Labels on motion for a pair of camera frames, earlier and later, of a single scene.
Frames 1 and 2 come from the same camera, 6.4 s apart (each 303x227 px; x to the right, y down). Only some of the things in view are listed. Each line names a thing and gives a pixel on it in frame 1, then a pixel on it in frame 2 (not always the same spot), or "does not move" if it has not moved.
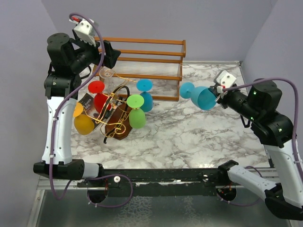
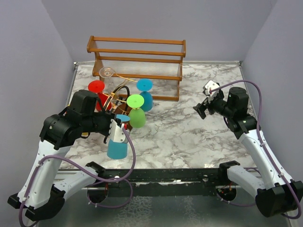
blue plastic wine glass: x=145 y=85 does not move
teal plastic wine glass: x=202 y=96 -> x=118 y=150
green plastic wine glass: x=137 y=116 does not move
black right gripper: x=221 y=99 -> x=201 y=108
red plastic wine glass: x=97 y=87 does not move
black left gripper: x=111 y=54 -> x=110 y=116
